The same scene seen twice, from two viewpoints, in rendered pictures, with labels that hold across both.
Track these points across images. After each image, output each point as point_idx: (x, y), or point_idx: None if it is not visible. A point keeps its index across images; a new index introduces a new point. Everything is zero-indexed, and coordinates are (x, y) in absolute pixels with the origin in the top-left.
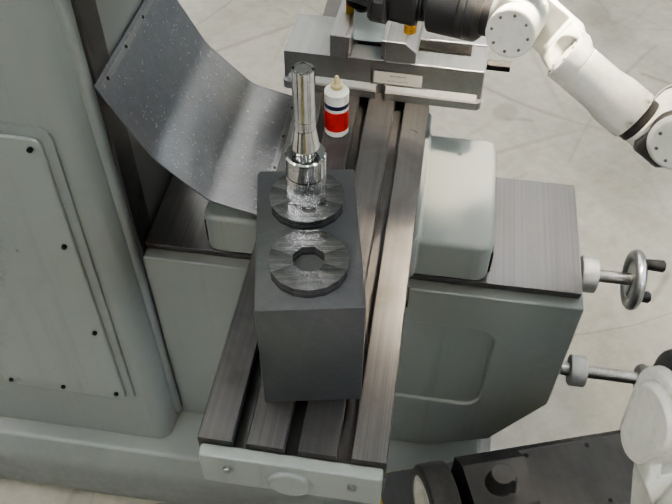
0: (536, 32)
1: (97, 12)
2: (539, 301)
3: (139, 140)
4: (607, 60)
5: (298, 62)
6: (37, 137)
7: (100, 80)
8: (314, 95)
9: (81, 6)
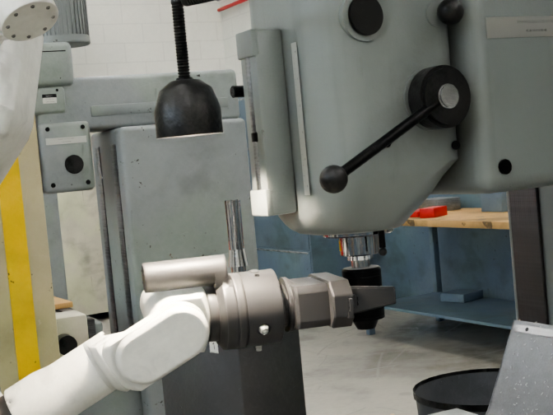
0: (141, 301)
1: (540, 270)
2: None
3: (494, 388)
4: (66, 357)
5: (238, 199)
6: None
7: (521, 323)
8: (226, 221)
9: (518, 246)
